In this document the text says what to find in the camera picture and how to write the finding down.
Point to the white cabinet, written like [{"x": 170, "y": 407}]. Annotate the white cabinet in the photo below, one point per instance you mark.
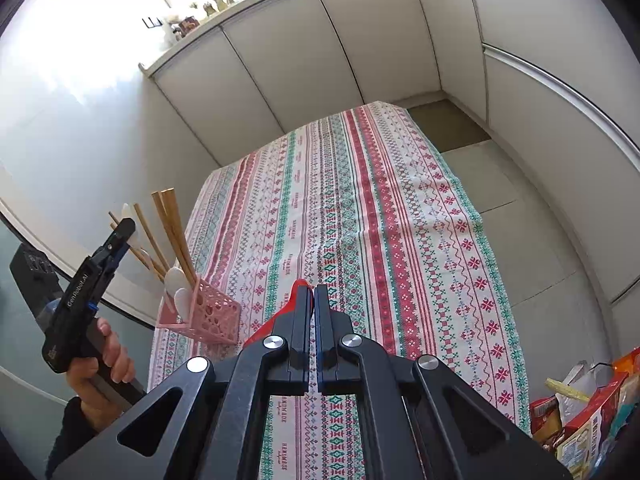
[{"x": 300, "y": 50}]

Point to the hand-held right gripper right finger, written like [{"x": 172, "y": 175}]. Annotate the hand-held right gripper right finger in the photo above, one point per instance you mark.
[{"x": 324, "y": 320}]

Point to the person's left hand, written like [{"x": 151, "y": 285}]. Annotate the person's left hand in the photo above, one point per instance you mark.
[{"x": 82, "y": 385}]

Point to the black box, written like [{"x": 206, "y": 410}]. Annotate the black box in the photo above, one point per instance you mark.
[{"x": 35, "y": 280}]

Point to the bamboo chopstick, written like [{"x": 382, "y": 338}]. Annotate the bamboo chopstick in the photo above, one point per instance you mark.
[
  {"x": 175, "y": 230},
  {"x": 148, "y": 230},
  {"x": 169, "y": 230},
  {"x": 150, "y": 266}
]

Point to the small black rack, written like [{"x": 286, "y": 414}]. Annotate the small black rack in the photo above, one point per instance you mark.
[{"x": 150, "y": 22}]

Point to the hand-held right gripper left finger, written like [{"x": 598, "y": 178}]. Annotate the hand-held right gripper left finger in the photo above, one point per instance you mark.
[{"x": 302, "y": 320}]

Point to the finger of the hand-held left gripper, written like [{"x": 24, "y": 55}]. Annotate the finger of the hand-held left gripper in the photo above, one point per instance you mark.
[
  {"x": 120, "y": 234},
  {"x": 120, "y": 256}
]

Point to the person's left forearm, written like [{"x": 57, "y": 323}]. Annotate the person's left forearm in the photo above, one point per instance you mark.
[{"x": 65, "y": 440}]

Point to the small bottles and figurines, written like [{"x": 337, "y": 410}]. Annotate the small bottles and figurines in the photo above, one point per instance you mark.
[{"x": 215, "y": 5}]

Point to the patterned striped tablecloth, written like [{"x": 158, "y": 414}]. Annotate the patterned striped tablecloth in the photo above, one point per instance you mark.
[{"x": 375, "y": 210}]

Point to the pink perforated plastic basket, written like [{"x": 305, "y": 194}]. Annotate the pink perforated plastic basket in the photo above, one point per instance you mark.
[{"x": 215, "y": 317}]

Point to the white rice paddle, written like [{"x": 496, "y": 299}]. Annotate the white rice paddle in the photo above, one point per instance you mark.
[
  {"x": 175, "y": 280},
  {"x": 184, "y": 305}
]

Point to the red plastic spoon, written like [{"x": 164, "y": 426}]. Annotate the red plastic spoon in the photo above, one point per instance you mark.
[{"x": 272, "y": 327}]

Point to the white plastic soup spoon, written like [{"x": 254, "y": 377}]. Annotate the white plastic soup spoon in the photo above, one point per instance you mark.
[{"x": 128, "y": 211}]

